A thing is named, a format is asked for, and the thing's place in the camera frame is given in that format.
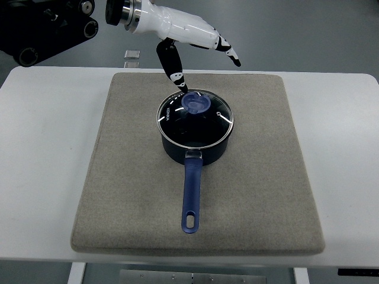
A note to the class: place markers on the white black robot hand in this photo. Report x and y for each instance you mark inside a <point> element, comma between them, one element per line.
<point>171,26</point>

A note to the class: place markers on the glass lid with blue knob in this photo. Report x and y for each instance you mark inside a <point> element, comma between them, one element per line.
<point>197,119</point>

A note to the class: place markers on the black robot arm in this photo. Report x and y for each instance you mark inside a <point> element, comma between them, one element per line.
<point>33,31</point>

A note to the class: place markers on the lower silver floor plate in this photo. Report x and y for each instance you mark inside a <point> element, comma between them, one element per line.
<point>131,64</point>

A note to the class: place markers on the dark blue saucepan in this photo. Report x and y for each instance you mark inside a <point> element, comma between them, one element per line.
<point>193,154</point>

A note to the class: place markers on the beige felt mat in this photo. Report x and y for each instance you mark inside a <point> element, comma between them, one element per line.
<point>256,199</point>

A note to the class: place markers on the white table leg left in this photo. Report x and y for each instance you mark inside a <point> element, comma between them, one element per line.
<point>77,272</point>

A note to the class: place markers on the white table leg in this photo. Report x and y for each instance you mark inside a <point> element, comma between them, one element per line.
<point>301,275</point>
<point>77,272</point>

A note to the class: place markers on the white table leg right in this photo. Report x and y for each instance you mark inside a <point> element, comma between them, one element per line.
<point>301,275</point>

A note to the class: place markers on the black table control panel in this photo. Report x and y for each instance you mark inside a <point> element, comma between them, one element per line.
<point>358,272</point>

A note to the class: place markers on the grey metal base plate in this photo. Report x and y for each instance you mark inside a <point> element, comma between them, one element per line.
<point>147,276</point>

